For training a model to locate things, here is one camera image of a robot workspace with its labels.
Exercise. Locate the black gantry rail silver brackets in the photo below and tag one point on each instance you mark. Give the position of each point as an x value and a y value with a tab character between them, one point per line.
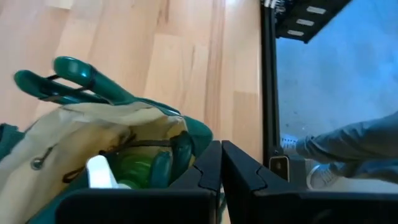
298	15

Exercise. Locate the black aluminium table frame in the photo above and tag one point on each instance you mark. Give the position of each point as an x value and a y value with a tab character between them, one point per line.
269	77

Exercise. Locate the person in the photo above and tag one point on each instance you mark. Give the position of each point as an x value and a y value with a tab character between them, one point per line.
357	140

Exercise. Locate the beige green-trimmed gardening bag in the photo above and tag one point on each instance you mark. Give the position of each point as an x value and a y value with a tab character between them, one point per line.
77	130

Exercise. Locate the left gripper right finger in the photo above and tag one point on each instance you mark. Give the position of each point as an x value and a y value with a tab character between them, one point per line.
239	174

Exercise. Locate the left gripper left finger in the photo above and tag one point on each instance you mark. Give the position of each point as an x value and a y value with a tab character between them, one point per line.
208	174

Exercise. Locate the small grey table camera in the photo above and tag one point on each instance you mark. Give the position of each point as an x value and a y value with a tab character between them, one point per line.
279	168

